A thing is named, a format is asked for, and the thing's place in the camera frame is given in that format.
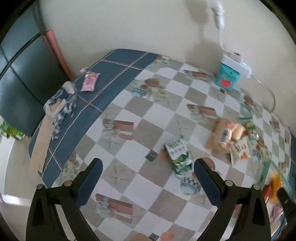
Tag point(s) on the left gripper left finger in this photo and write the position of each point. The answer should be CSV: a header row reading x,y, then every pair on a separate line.
x,y
43,220

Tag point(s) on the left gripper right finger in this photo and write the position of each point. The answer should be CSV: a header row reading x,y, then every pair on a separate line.
x,y
252,222

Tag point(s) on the yellow bagged cake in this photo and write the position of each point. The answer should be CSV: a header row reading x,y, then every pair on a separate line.
x,y
276,183

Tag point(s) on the beige persimmon cake packet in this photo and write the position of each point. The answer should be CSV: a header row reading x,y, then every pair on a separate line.
x,y
240,150

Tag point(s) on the green edged milk biscuit packet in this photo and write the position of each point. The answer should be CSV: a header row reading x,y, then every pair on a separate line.
x,y
248,124

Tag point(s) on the orange striped cake packet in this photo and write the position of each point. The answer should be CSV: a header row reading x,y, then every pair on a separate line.
x,y
221,136

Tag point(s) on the green milk snack packet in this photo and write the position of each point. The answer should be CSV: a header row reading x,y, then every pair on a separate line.
x,y
179,156

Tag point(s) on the teal shallow cardboard tray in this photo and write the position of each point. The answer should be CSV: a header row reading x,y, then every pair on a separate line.
x,y
275,211

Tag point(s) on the blue white crumpled wrapper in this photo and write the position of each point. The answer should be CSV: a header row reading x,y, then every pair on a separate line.
x,y
60,105

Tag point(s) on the teal box with red tag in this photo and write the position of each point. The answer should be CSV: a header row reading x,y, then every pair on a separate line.
x,y
227,77

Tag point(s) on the dark cabinet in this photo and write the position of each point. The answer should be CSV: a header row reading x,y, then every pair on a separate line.
x,y
30,70

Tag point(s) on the checkered patterned tablecloth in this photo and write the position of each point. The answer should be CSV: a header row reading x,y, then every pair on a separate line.
x,y
141,102

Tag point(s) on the small pink sachet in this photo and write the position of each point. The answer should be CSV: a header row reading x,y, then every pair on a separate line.
x,y
90,82

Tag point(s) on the white power strip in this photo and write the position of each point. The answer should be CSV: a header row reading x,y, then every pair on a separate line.
x,y
235,61

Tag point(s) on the white wall plug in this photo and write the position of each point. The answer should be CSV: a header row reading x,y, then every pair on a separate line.
x,y
218,13

